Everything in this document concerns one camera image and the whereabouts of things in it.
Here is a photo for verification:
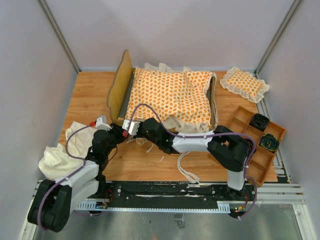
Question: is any duck print bed cover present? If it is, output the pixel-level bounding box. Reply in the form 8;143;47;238
122;62;220;184

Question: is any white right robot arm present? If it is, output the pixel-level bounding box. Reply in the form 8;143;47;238
129;118;251;200

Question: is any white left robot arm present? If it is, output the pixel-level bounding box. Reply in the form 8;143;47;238
27;123;126;233

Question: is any cream cloth pile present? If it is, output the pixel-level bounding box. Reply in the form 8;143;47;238
38;127;97;180

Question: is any duck print small pillow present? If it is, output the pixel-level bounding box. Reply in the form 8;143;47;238
220;66;270;104

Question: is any dark rolled sock upper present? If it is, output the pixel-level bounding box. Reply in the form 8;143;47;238
249;113;270;132

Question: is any dark rolled sock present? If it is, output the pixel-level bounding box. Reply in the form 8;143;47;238
259;133;280;154
249;113;270;132

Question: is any wooden compartment organizer box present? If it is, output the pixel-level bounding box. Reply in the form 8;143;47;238
228;106;286;187

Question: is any wooden pet bed frame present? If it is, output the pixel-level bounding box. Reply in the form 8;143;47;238
107;50;219;134

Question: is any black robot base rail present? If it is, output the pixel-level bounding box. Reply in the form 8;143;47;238
35;180;306;213

